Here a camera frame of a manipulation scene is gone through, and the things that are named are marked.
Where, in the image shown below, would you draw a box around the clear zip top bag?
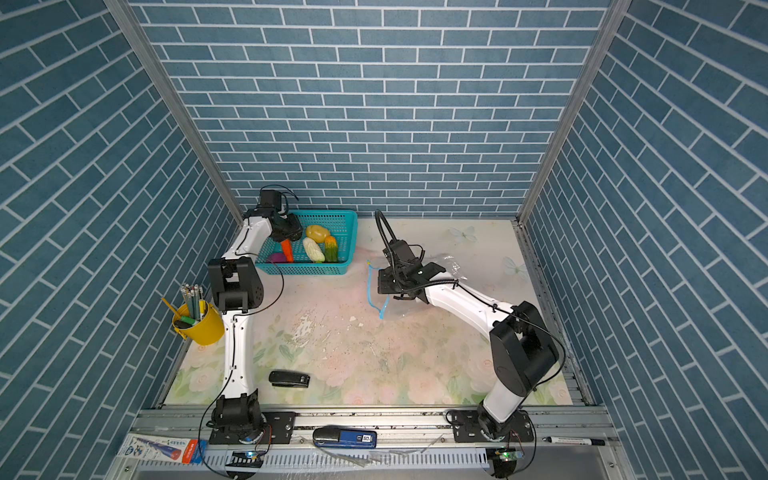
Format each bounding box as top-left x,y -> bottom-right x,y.
365,257 -> 459,320

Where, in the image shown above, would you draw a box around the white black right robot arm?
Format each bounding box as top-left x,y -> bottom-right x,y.
377,262 -> 565,441

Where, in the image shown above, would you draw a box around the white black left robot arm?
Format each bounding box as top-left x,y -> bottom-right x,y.
208,208 -> 302,444

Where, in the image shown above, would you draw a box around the orange toy carrot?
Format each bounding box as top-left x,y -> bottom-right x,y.
280,239 -> 294,263

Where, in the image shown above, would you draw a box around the purple toy eggplant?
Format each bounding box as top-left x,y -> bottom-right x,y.
267,252 -> 288,263

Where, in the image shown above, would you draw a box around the white toy daikon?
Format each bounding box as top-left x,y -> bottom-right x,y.
302,237 -> 326,263

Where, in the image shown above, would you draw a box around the orange green toy corn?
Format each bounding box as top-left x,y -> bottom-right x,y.
323,235 -> 339,263

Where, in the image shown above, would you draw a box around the teal plastic basket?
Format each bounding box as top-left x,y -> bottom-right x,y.
254,210 -> 358,275

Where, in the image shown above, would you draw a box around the yellow pen cup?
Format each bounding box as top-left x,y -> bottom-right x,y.
161,283 -> 225,346

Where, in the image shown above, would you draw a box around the black stapler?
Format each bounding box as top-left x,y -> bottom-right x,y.
268,370 -> 311,388

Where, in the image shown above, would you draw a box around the blue black box cutter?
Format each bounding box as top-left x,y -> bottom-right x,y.
312,425 -> 377,449

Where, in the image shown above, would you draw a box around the red blue pencil box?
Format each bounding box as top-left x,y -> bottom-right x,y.
117,434 -> 208,465

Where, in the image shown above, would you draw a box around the black marker pen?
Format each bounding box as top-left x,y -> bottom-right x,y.
543,436 -> 606,446

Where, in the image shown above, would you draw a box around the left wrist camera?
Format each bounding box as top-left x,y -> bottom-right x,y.
242,184 -> 297,219

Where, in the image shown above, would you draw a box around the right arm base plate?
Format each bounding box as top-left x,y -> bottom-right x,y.
444,409 -> 535,443

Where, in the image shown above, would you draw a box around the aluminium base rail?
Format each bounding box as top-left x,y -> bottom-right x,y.
108,405 -> 632,479

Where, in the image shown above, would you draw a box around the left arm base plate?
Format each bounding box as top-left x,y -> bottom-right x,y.
209,411 -> 297,446

